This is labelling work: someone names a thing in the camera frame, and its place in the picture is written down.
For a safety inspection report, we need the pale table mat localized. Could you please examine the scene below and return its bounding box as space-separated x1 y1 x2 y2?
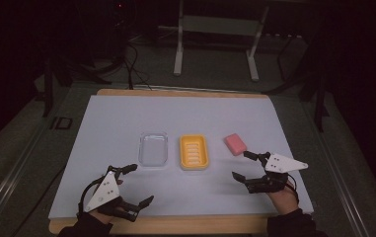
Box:
47 94 315 220

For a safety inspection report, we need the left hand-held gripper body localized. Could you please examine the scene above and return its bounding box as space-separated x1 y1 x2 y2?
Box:
78 165 141 222

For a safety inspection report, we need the black floor cable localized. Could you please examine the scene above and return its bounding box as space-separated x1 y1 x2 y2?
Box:
121 41 154 91

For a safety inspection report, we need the black rectangular floor frame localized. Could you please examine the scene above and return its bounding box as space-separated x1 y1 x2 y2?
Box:
50 116 74 130

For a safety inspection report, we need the clear plastic tray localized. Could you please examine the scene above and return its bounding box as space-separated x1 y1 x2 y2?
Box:
137 131 170 168

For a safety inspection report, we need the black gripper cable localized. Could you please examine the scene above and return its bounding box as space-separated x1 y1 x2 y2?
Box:
77 180 103 216
285 173 300 203

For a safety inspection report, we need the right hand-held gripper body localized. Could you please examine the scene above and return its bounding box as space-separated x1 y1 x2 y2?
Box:
247 152 309 195

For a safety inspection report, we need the pink soap bar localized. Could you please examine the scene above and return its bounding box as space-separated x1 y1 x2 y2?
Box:
223 132 248 157

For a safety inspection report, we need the person's right hand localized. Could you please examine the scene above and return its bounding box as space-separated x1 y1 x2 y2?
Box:
266 182 300 215

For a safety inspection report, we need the metal floor rail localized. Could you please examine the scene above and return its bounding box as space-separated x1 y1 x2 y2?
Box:
0 124 55 235
302 98 372 237

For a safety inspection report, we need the person's left hand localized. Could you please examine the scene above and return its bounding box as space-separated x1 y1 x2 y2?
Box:
89 178 124 225

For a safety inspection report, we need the wooden table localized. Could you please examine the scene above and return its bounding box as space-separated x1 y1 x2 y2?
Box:
48 88 309 236

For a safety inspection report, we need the yellow soap dish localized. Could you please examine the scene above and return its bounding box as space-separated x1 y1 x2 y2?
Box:
179 133 210 171

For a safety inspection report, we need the black tripod stand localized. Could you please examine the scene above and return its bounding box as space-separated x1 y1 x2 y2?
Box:
263 33 331 133
37 55 113 119

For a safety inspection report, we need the white metal stand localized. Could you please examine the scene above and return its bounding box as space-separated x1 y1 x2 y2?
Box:
157 0 271 83

